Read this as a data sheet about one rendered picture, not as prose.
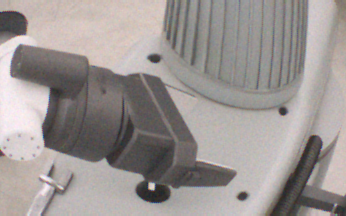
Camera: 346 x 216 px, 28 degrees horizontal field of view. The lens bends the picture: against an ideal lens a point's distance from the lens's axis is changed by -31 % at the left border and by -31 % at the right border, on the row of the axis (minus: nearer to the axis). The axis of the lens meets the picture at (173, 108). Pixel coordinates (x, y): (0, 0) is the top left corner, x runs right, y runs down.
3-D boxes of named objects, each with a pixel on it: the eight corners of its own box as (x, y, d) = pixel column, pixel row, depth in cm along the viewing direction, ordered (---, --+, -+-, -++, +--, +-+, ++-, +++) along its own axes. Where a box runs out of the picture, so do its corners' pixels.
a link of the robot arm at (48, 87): (59, 182, 78) (-9, 156, 71) (44, 92, 83) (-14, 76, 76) (114, 132, 71) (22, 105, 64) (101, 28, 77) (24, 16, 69)
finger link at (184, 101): (201, 95, 92) (151, 82, 88) (183, 120, 94) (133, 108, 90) (195, 84, 93) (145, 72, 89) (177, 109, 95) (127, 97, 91)
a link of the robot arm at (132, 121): (111, 124, 92) (35, 102, 85) (163, 50, 88) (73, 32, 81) (159, 209, 84) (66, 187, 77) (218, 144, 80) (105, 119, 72)
